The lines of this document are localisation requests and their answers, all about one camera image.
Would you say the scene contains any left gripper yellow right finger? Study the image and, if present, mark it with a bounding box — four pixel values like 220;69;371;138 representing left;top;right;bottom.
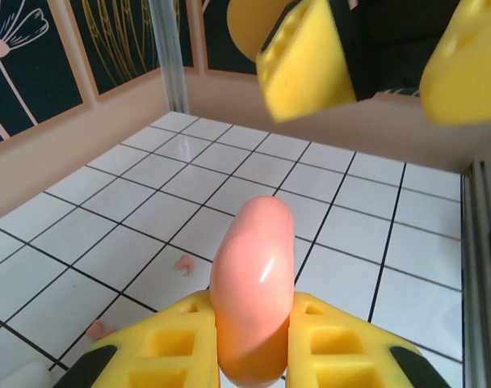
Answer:
285;291;452;388

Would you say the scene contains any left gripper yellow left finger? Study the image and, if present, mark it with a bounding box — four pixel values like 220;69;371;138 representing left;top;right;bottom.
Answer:
55;291;221;388

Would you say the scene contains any pink earbud charging case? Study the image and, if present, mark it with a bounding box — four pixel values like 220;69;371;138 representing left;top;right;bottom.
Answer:
210;195;296;388

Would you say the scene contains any pink earbud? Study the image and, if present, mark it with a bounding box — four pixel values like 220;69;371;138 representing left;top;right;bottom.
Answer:
87;318;117;341
172;254;197;276

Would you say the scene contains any aluminium frame post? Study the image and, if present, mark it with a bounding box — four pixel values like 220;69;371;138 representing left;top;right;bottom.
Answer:
146;0;190;114

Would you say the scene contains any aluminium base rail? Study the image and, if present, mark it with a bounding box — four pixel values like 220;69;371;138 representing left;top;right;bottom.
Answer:
461;159;491;388

